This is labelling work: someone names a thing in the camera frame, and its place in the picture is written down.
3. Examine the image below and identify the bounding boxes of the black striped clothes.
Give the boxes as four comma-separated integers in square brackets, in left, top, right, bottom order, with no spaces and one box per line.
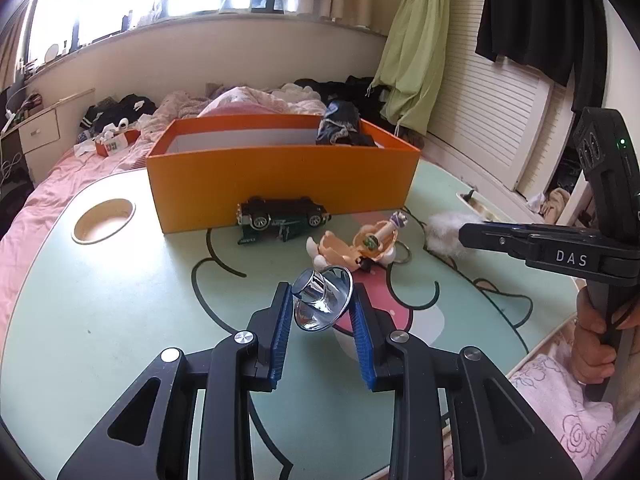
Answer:
[77,93,158,133]

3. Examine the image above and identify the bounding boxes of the small orange doll figure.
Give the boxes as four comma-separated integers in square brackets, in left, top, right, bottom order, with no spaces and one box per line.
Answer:
[306,212,413,273]

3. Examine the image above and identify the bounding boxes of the dark green toy car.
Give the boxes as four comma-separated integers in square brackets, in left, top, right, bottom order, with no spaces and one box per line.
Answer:
[235,195,332,247]

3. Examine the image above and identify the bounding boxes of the white and orange carton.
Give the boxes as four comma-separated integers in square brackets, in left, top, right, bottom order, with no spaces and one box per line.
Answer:
[75,127,143,158]

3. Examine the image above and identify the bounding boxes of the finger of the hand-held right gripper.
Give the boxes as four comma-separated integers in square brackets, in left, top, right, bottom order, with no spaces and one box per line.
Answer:
[459,222,597,237]
[460,232,534,262]

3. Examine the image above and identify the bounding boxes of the person's right hand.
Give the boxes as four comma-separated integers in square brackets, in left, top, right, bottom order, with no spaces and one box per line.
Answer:
[571,287,640,387]

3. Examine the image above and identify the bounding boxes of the black clothes pile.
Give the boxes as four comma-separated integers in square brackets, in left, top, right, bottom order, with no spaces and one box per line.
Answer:
[292,75,393,111]

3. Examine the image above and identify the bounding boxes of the cream drawer cabinet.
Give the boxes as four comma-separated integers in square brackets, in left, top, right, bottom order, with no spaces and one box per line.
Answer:
[17,89,97,183]

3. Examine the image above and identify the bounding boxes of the beige cloth pile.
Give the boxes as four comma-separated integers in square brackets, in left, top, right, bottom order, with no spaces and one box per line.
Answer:
[540,187,573,223]

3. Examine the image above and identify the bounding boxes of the white louvered door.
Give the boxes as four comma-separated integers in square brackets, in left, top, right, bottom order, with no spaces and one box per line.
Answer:
[435,30,556,191]

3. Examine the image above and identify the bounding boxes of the black hanging garment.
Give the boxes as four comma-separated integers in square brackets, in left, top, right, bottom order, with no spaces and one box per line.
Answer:
[474,0,608,111]

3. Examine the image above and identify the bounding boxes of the white fluff ball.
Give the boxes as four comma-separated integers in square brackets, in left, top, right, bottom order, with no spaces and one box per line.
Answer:
[425,211,483,261]

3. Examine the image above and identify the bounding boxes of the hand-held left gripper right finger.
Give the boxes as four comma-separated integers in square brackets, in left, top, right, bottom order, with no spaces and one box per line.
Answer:
[350,282,583,480]

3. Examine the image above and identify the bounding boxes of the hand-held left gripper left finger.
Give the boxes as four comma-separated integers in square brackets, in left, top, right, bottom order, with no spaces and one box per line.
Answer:
[56,281,293,480]

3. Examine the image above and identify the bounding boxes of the green cartoon desktop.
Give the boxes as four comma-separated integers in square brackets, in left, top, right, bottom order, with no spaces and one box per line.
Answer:
[0,160,583,480]

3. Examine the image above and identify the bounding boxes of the orange cardboard box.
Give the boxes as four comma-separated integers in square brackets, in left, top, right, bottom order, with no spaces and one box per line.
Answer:
[145,113,422,234]

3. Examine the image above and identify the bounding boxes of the light green hanging cloth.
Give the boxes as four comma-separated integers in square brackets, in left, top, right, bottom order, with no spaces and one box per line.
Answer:
[372,0,463,136]

